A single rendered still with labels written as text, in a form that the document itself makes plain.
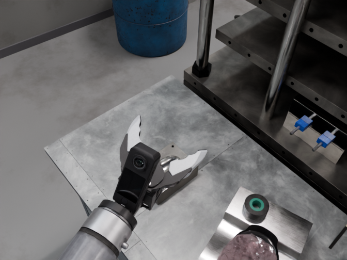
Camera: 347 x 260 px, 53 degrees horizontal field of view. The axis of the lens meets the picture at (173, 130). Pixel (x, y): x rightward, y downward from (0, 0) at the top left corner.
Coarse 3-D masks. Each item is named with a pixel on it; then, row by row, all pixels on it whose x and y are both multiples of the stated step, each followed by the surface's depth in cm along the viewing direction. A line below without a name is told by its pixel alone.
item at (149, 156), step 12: (144, 144) 55; (132, 156) 55; (144, 156) 54; (156, 156) 54; (132, 168) 55; (144, 168) 54; (120, 180) 57; (132, 180) 56; (144, 180) 55; (120, 192) 58; (132, 192) 57; (144, 192) 58; (132, 204) 58
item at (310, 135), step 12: (300, 96) 143; (300, 108) 142; (312, 108) 139; (288, 120) 151; (312, 120) 140; (324, 120) 135; (336, 120) 135; (300, 132) 149; (312, 132) 144; (324, 132) 139; (336, 132) 134; (312, 144) 147; (336, 144) 137; (336, 156) 140
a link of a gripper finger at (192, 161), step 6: (198, 150) 65; (204, 150) 66; (192, 156) 64; (198, 156) 65; (204, 156) 66; (174, 162) 63; (180, 162) 63; (186, 162) 63; (192, 162) 64; (198, 162) 64; (174, 168) 62; (180, 168) 63; (186, 168) 63; (192, 168) 63; (174, 174) 62
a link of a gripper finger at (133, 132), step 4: (140, 116) 69; (136, 120) 68; (140, 120) 68; (132, 124) 67; (136, 124) 67; (140, 124) 69; (132, 128) 66; (136, 128) 66; (128, 132) 66; (132, 132) 66; (136, 132) 66; (128, 136) 65; (132, 136) 65; (136, 136) 65; (128, 140) 65; (132, 140) 65; (136, 140) 65; (140, 140) 65; (128, 144) 64; (132, 144) 64; (128, 148) 64
